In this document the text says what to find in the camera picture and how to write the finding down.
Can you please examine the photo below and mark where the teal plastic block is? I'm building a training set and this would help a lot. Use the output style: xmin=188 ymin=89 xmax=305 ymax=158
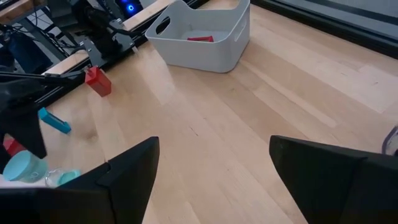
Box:
xmin=37 ymin=107 xmax=72 ymax=135

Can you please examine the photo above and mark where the dark blue container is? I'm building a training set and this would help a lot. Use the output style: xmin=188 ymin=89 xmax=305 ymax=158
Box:
xmin=7 ymin=30 xmax=53 ymax=74

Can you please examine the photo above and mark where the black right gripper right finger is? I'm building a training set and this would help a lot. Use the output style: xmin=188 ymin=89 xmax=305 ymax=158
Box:
xmin=269 ymin=134 xmax=398 ymax=224

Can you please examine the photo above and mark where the wooden side table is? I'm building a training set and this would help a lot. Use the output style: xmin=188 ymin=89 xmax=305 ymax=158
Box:
xmin=0 ymin=0 xmax=44 ymax=24

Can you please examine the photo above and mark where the grey plastic storage bin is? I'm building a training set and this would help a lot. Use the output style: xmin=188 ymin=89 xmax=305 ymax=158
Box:
xmin=144 ymin=0 xmax=251 ymax=74

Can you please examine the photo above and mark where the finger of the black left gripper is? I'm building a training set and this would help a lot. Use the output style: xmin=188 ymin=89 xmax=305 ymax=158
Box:
xmin=0 ymin=108 xmax=48 ymax=174
xmin=0 ymin=71 xmax=87 ymax=88

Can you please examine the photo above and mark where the black computer tower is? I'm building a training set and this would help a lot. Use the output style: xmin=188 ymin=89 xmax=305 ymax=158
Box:
xmin=114 ymin=0 xmax=147 ymax=19

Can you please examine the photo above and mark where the black aluminium table frame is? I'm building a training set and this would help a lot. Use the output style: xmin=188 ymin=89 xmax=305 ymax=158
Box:
xmin=34 ymin=0 xmax=398 ymax=108

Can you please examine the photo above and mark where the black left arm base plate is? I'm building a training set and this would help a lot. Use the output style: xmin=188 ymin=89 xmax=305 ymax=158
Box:
xmin=81 ymin=18 xmax=137 ymax=68

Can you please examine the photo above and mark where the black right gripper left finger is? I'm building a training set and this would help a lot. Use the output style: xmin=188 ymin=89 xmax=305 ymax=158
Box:
xmin=0 ymin=136 xmax=160 ymax=224

